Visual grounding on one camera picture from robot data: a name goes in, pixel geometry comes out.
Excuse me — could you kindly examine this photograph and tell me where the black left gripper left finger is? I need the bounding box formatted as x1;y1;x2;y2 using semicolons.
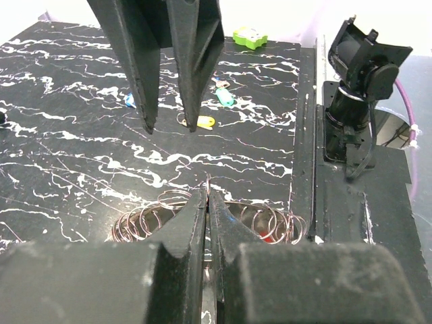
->
1;189;207;323

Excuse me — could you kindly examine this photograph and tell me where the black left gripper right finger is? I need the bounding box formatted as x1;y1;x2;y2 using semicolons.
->
208;192;425;323

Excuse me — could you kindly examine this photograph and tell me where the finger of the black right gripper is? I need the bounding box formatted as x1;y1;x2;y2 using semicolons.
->
166;0;225;132
88;0;161;134

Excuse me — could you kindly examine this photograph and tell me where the red tag key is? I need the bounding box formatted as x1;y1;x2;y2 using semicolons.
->
259;230;275;244

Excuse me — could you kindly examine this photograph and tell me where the metal key ring disc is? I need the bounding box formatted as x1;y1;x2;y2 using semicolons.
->
110;189;308;245

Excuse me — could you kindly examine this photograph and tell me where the yellow tag key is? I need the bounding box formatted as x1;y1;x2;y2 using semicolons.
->
176;113;215;131

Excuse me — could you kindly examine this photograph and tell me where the green toy block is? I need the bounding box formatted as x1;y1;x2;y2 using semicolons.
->
233;27;267;51

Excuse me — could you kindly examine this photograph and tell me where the blue tag key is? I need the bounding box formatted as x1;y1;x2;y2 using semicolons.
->
124;93;136;109

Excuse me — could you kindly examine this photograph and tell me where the green tag key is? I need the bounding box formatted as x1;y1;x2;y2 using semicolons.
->
212;77;234;107

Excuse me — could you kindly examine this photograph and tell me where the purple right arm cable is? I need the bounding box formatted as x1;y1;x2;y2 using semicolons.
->
394;79;423;217

